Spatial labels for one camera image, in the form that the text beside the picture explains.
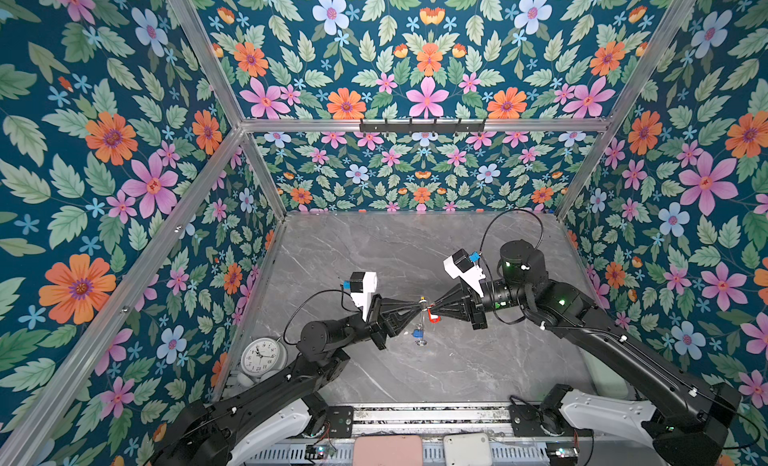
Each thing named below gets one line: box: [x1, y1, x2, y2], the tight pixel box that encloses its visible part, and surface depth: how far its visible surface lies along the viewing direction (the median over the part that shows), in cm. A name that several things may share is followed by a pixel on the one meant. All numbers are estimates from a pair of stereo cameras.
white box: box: [443, 433, 492, 466], surface depth 70 cm
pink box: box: [353, 435, 423, 466], surface depth 71 cm
